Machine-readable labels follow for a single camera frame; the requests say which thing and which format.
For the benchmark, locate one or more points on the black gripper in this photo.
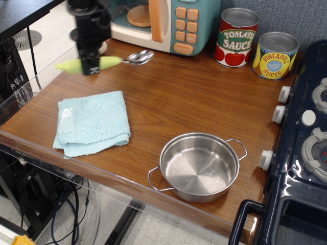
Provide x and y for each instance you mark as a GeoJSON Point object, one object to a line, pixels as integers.
{"type": "Point", "coordinates": [92, 28]}

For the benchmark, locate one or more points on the spoon with green handle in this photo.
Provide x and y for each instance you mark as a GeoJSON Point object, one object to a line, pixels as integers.
{"type": "Point", "coordinates": [75, 66]}

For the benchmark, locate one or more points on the light blue towel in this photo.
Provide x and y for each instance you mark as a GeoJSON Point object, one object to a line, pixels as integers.
{"type": "Point", "coordinates": [88, 125]}

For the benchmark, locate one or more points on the toy microwave teal and cream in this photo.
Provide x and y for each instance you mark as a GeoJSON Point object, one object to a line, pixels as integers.
{"type": "Point", "coordinates": [177, 27]}

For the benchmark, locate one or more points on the plush toy mushroom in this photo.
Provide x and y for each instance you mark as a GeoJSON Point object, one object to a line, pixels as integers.
{"type": "Point", "coordinates": [103, 48]}

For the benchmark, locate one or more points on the black desk top left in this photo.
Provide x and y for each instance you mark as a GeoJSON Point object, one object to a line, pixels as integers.
{"type": "Point", "coordinates": [17, 15]}

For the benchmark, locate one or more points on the tomato sauce can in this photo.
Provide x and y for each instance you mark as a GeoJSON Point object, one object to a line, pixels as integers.
{"type": "Point", "coordinates": [237, 31]}

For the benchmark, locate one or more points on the pineapple slices can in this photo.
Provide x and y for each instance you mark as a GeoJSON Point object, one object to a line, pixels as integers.
{"type": "Point", "coordinates": [275, 55]}

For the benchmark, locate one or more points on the white stove knob middle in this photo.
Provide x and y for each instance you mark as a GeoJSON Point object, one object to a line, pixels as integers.
{"type": "Point", "coordinates": [278, 114]}

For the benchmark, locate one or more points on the white stove knob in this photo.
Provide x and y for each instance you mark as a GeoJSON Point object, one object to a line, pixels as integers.
{"type": "Point", "coordinates": [284, 94]}
{"type": "Point", "coordinates": [265, 159]}
{"type": "Point", "coordinates": [278, 114]}

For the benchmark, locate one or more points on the white stove knob top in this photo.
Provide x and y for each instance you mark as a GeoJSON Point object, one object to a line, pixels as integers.
{"type": "Point", "coordinates": [284, 94]}

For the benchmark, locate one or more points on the white stove knob bottom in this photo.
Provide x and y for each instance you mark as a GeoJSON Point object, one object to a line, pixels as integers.
{"type": "Point", "coordinates": [265, 159]}

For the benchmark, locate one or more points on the dark blue toy stove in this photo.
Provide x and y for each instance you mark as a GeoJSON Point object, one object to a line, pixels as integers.
{"type": "Point", "coordinates": [294, 208]}

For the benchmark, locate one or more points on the steel pot with handles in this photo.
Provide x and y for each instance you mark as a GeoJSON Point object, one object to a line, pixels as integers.
{"type": "Point", "coordinates": [199, 167]}

